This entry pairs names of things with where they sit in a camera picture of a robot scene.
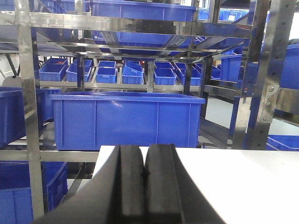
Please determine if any blue bin upper shelf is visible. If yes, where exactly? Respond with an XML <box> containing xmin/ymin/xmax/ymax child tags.
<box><xmin>90</xmin><ymin>0</ymin><xmax>196</xmax><ymax>21</ymax></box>

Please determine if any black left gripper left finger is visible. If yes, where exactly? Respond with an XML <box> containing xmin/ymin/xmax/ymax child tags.
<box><xmin>35</xmin><ymin>145</ymin><xmax>145</xmax><ymax>224</ymax></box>

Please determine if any stainless steel rack right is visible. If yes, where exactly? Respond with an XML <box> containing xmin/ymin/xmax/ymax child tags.
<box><xmin>230</xmin><ymin>0</ymin><xmax>297</xmax><ymax>150</ymax></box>

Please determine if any blue bin far left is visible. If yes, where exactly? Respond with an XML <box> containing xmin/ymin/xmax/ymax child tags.
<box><xmin>0</xmin><ymin>87</ymin><xmax>61</xmax><ymax>147</ymax></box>

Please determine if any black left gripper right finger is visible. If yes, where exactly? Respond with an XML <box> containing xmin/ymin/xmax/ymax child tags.
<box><xmin>145</xmin><ymin>144</ymin><xmax>224</xmax><ymax>224</ymax></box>

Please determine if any large blue bin lower shelf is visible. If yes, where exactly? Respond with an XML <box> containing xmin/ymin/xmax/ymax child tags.
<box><xmin>50</xmin><ymin>91</ymin><xmax>205</xmax><ymax>151</ymax></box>

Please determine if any stainless steel rack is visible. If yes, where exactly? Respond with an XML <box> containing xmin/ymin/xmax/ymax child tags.
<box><xmin>230</xmin><ymin>0</ymin><xmax>297</xmax><ymax>150</ymax></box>
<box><xmin>0</xmin><ymin>0</ymin><xmax>252</xmax><ymax>219</ymax></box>

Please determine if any stainless steel rack left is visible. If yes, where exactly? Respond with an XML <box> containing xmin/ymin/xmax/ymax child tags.
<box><xmin>0</xmin><ymin>0</ymin><xmax>252</xmax><ymax>219</ymax></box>

